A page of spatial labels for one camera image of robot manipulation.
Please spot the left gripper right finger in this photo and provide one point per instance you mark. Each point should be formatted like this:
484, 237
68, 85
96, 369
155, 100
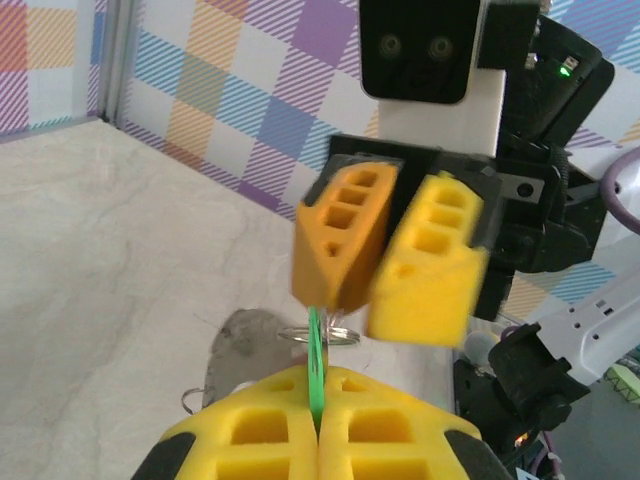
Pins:
390, 440

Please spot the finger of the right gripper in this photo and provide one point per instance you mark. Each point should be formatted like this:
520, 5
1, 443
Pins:
430, 290
340, 250

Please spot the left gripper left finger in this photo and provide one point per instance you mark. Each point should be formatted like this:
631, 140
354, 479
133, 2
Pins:
260, 440

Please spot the small metal keyring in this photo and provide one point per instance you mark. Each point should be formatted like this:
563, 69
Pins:
184, 400
356, 337

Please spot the green plastic key tag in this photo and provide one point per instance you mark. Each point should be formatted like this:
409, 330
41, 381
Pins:
316, 360

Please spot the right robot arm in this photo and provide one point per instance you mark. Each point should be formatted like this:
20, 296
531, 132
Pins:
600, 325

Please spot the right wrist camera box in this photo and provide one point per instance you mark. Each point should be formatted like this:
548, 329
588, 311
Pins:
415, 50

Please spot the aluminium frame post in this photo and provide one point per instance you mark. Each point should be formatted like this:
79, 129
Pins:
117, 60

